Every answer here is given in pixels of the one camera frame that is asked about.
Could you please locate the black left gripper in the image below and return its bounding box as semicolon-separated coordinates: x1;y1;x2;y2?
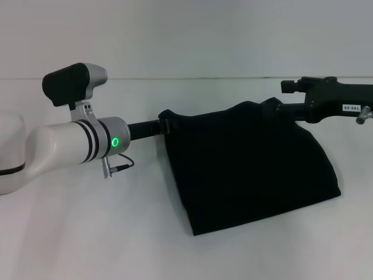
126;114;173;142

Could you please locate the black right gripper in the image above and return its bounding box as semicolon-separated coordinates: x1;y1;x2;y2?
273;75;373;124

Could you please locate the black t-shirt with FREE print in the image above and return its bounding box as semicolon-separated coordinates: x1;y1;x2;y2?
157;97;342;236

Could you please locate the left arm cable with plugs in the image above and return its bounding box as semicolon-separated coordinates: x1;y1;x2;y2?
100;153;135;179

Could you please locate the arm cable with plugs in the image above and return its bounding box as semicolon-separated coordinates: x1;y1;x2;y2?
100;153;135;179
354;105;373;125

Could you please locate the right arm cable with plugs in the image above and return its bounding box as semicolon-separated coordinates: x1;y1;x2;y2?
354;105;373;125

